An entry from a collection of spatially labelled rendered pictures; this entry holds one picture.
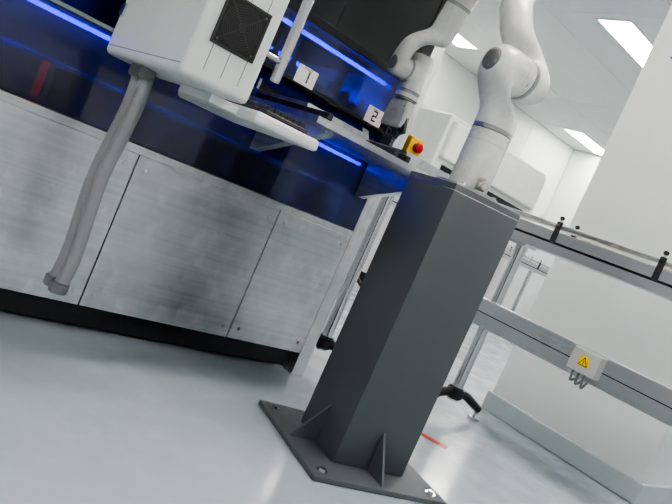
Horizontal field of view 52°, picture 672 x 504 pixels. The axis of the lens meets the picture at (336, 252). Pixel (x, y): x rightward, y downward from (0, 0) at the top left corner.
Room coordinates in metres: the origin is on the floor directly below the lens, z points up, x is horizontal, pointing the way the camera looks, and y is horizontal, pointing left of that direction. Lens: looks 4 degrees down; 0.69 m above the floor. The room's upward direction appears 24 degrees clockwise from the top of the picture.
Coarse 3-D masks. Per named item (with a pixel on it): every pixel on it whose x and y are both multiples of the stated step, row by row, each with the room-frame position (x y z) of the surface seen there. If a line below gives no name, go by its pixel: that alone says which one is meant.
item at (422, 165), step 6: (384, 144) 2.28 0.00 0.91; (402, 150) 2.21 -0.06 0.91; (414, 156) 2.22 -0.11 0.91; (414, 162) 2.22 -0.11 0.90; (420, 162) 2.24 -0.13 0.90; (426, 162) 2.26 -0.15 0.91; (420, 168) 2.25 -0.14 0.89; (426, 168) 2.26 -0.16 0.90; (432, 168) 2.28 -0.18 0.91; (432, 174) 2.29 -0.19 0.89; (438, 174) 2.31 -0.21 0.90; (444, 174) 2.32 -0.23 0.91
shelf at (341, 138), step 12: (252, 96) 2.18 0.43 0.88; (276, 108) 2.07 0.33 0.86; (288, 108) 2.03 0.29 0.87; (300, 120) 2.07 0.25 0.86; (312, 120) 1.93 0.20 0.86; (324, 120) 1.93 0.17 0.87; (336, 132) 1.96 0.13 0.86; (348, 132) 1.99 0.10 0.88; (336, 144) 2.38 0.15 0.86; (348, 144) 2.18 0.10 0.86; (360, 144) 2.03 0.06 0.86; (372, 144) 2.06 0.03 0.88; (360, 156) 2.45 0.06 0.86; (372, 156) 2.23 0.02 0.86; (384, 156) 2.10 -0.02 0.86; (384, 168) 2.52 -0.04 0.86; (396, 168) 2.29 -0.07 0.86; (408, 168) 2.18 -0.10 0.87
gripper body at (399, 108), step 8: (392, 104) 2.42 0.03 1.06; (400, 104) 2.39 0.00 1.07; (408, 104) 2.38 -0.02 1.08; (384, 112) 2.44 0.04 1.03; (392, 112) 2.40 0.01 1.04; (400, 112) 2.38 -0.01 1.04; (408, 112) 2.38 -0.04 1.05; (384, 120) 2.42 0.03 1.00; (392, 120) 2.39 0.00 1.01; (400, 120) 2.37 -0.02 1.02; (408, 120) 2.41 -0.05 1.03; (400, 128) 2.40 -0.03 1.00
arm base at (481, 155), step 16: (480, 128) 2.01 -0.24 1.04; (464, 144) 2.05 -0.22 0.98; (480, 144) 2.00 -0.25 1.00; (496, 144) 2.00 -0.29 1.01; (464, 160) 2.01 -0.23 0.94; (480, 160) 1.99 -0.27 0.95; (496, 160) 2.01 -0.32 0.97; (464, 176) 2.00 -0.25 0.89; (480, 176) 2.00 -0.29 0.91; (480, 192) 1.96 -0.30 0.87
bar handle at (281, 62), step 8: (304, 0) 1.63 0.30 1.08; (312, 0) 1.64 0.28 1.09; (304, 8) 1.63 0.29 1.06; (296, 16) 1.64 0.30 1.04; (304, 16) 1.63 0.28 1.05; (296, 24) 1.63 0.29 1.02; (296, 32) 1.63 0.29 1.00; (288, 40) 1.63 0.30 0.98; (296, 40) 1.64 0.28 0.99; (288, 48) 1.63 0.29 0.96; (272, 56) 1.61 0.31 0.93; (280, 56) 1.63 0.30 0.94; (288, 56) 1.63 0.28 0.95; (280, 64) 1.63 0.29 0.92; (272, 72) 1.64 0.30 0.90; (280, 72) 1.63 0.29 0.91; (272, 80) 1.63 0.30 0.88; (280, 80) 1.64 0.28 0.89
